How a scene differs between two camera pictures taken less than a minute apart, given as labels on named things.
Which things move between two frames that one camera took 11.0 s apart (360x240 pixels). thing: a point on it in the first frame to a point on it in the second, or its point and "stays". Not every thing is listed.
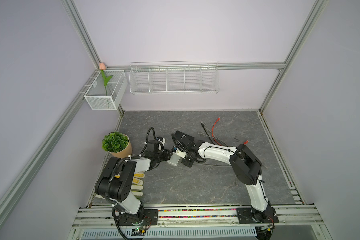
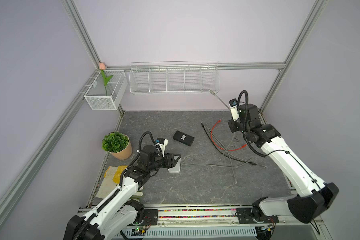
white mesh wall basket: (96, 96) stays
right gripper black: (187, 164) to (232, 124)
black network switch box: (185, 139) stays
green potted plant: (117, 144) stays
